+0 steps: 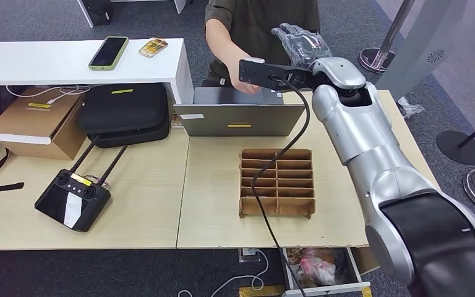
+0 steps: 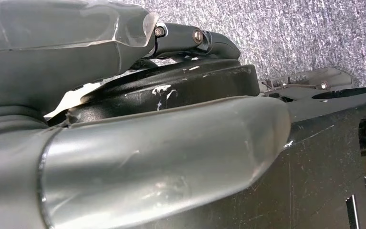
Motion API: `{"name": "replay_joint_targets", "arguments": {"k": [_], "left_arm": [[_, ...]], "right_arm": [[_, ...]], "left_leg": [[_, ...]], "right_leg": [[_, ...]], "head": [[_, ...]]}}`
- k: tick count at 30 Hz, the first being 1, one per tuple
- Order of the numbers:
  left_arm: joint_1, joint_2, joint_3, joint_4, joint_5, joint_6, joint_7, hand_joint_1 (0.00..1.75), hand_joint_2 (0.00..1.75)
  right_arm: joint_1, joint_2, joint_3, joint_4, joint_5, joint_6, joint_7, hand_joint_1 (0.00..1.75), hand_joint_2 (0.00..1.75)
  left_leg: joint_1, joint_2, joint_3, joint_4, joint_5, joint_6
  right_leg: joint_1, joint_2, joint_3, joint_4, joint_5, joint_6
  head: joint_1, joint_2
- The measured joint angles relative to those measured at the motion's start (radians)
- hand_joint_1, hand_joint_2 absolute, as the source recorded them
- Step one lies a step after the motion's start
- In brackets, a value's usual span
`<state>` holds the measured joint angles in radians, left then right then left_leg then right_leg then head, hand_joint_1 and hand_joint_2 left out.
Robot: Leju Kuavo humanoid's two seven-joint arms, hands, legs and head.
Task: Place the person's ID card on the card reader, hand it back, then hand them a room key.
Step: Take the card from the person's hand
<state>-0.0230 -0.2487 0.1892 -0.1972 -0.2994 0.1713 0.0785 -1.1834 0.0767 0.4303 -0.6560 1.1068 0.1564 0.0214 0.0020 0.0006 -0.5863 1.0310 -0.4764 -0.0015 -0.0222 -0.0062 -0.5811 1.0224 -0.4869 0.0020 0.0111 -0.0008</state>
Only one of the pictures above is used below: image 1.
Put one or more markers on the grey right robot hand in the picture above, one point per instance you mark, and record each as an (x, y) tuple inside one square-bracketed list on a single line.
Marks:
[(303, 45)]

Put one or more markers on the person's right hand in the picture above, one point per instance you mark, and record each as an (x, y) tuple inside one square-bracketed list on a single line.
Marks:
[(233, 69)]

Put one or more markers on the wooden card organiser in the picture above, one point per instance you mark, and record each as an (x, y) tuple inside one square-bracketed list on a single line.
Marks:
[(295, 184)]

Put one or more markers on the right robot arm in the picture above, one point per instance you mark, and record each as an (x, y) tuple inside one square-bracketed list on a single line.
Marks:
[(364, 131)]

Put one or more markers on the person's right forearm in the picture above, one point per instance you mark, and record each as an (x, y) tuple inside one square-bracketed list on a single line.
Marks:
[(221, 39)]

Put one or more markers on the person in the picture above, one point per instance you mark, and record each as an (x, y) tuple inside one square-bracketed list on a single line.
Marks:
[(254, 24)]

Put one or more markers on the orange hotel card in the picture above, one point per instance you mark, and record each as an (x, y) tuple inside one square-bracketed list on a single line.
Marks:
[(153, 48)]

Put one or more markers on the grey laptop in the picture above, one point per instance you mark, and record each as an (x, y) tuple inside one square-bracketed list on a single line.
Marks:
[(239, 119)]

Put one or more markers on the printed paper packet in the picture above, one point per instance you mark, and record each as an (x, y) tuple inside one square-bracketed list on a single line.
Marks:
[(177, 120)]

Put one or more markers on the black zip carrying case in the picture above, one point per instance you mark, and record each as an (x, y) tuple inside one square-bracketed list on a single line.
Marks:
[(121, 110)]

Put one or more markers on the grey sign panel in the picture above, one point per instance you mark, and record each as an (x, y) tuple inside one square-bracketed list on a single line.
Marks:
[(426, 53)]

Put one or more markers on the clear plastic wrapper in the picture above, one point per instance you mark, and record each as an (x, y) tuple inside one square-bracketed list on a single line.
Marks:
[(409, 108)]

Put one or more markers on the green-cased smartphone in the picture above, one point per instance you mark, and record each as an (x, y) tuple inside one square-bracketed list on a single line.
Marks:
[(108, 53)]

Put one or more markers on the black box under table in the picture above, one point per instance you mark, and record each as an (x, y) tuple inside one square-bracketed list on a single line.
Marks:
[(97, 12)]

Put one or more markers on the silver floor socket box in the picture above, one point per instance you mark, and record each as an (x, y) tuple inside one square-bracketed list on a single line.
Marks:
[(248, 255)]

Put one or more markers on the black-based stanchion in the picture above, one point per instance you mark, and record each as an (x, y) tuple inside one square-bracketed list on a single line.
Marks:
[(458, 148)]

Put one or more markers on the white counter shelf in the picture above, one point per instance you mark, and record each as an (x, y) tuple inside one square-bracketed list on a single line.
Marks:
[(36, 61)]

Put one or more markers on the brown cardboard box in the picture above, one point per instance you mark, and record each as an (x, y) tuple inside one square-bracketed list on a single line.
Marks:
[(34, 123)]

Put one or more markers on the black remote controller with antennas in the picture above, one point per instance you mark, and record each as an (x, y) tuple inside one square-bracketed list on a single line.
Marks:
[(72, 201)]

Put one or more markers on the white open drawer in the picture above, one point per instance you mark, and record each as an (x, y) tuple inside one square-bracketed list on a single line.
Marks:
[(287, 274)]

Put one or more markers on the pink plastic bag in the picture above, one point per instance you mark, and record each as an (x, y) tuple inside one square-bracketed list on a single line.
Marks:
[(314, 269)]

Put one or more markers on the gold floor tape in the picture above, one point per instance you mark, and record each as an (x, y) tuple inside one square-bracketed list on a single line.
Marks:
[(262, 292)]

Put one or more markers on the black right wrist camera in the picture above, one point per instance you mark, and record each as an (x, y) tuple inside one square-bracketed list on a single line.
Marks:
[(262, 74)]

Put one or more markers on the chrome stanchion post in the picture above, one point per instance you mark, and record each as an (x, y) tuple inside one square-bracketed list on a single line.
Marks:
[(373, 60)]

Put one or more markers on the white table frame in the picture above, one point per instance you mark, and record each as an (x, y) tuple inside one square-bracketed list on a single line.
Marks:
[(85, 14)]

